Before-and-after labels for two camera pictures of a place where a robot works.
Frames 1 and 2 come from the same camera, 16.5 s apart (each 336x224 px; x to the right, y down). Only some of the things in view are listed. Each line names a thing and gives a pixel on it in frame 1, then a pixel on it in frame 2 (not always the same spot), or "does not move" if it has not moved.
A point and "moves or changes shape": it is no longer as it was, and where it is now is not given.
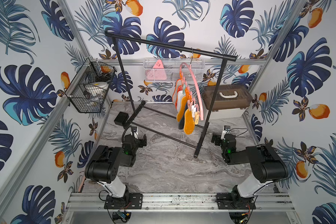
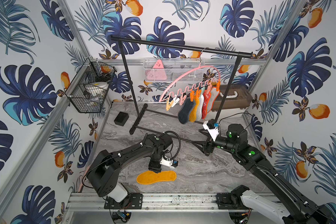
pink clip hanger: x=192 y=86 moves or changes shape
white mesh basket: x=171 y=70 does not move
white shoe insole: x=180 y=95 → x=213 y=95
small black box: x=121 y=119 does not move
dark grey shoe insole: x=181 y=123 moves or changes shape
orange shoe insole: x=180 y=115 → x=192 y=113
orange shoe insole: x=189 y=123 → x=150 y=177
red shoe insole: x=178 y=87 → x=206 y=103
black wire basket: x=87 y=91 does not move
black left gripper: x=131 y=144 → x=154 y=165
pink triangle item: x=157 y=73 does not move
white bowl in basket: x=97 y=88 does not move
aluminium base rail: x=180 y=202 does not move
